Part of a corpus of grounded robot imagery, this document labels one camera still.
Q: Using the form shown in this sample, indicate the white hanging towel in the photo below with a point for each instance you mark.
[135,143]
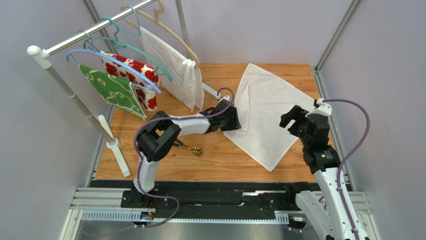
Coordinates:
[190,92]

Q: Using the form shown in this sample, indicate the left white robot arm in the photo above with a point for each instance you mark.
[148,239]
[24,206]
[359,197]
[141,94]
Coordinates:
[153,140]

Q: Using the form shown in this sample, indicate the blue plastic hanger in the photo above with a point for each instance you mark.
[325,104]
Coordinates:
[116,68]

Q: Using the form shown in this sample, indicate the green patterned cloth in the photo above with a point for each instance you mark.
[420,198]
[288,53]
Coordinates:
[114,90]

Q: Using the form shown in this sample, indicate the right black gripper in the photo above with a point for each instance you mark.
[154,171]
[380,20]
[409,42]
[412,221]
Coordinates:
[294,119]

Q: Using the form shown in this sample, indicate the white slotted cable duct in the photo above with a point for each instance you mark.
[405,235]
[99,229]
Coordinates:
[278,218]

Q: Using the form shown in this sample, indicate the teal plastic hanger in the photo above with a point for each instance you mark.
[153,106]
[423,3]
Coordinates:
[160,70]

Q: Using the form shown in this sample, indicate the beige wooden hanger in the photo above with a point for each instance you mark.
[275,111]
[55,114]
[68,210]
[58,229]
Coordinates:
[175,60]

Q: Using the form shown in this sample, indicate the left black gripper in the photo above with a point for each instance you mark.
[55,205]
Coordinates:
[235,123]

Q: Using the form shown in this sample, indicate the white cloth napkin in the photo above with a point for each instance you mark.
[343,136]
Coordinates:
[261,99]

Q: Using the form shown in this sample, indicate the red floral cloth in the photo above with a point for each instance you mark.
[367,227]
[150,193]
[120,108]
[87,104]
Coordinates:
[145,97]

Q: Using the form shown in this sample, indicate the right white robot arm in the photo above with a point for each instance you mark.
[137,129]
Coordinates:
[337,219]

